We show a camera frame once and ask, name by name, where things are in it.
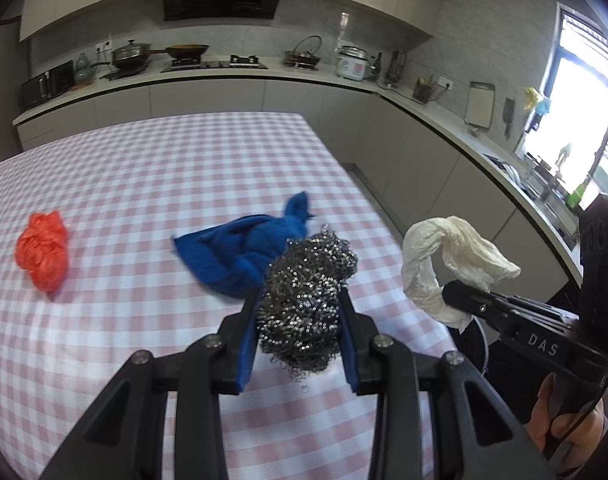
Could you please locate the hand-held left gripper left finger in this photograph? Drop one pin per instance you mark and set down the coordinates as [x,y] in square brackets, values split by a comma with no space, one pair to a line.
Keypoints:
[246,350]

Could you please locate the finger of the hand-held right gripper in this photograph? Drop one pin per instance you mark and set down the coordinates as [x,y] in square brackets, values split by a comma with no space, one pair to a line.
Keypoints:
[473,302]
[543,312]

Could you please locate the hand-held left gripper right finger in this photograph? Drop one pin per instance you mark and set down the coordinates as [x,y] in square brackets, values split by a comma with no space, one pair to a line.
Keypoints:
[350,350]

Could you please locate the steel wool scrubber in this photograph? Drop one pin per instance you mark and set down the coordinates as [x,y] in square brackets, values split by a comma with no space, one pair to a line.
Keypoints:
[304,300]

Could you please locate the white plastic bag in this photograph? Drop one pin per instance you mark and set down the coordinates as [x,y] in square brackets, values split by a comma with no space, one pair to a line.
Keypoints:
[433,240]

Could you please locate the person's right hand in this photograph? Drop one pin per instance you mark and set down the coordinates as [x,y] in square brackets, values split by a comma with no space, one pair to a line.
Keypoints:
[538,420]

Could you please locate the green dish soap bottle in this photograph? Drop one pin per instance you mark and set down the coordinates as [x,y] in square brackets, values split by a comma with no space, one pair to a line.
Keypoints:
[574,196]

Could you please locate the blue towel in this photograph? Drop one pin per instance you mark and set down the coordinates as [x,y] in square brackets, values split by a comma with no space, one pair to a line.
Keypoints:
[234,255]

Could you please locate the steel kitchen sink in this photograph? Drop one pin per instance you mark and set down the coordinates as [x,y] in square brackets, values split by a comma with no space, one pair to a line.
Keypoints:
[533,185]

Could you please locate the kitchen window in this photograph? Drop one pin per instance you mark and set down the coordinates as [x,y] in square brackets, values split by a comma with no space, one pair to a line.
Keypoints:
[578,100]

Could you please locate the blue rubber glove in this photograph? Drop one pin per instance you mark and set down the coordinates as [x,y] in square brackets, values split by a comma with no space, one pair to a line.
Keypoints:
[543,106]

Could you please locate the black cleaver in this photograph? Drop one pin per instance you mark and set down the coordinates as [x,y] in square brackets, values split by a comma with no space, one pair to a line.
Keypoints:
[508,115]

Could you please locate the white kitchen counter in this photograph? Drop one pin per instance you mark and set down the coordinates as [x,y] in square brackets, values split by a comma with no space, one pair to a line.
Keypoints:
[408,130]

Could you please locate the yellow rubber glove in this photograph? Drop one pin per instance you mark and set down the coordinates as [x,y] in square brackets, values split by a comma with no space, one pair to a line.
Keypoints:
[531,96]

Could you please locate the grey cutting board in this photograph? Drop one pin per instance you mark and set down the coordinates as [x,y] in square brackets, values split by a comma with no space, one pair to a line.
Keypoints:
[479,105]

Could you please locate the pink checkered tablecloth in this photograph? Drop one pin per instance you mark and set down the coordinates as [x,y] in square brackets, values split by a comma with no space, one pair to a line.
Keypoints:
[134,170]

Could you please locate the dark utensil holder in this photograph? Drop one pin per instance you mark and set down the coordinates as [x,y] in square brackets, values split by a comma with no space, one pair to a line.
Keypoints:
[423,92]

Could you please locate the red plastic bag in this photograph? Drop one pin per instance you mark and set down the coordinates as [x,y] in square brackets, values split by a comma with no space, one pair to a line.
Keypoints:
[41,252]

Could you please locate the metal utensil rack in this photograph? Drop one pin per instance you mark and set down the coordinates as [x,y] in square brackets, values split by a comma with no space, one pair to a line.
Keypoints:
[396,67]

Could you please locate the dark glass bottle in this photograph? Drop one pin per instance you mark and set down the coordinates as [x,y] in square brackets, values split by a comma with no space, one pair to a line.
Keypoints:
[377,67]

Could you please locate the white rice cooker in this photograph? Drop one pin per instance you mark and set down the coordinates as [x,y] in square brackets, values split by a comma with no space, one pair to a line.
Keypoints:
[353,64]

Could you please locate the gas stove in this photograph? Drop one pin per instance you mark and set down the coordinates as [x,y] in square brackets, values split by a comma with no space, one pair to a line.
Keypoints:
[214,64]

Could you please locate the kettle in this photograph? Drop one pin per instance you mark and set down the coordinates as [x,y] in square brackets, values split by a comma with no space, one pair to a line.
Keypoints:
[304,55]

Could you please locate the black induction cooker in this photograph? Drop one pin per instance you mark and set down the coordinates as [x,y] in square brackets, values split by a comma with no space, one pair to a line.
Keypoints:
[126,72]

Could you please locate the black wok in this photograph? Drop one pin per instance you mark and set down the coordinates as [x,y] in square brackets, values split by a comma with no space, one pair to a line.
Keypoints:
[186,51]

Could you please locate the black pot with glass lid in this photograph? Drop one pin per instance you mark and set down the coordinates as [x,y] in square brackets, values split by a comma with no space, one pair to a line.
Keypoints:
[131,55]

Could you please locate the green ceramic vase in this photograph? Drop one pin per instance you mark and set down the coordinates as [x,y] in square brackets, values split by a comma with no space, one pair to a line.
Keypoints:
[82,72]

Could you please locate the black microwave oven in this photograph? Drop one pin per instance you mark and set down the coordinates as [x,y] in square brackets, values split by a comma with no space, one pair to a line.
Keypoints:
[46,85]

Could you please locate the white wall socket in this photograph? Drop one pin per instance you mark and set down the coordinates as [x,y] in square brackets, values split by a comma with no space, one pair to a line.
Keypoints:
[102,48]
[446,83]

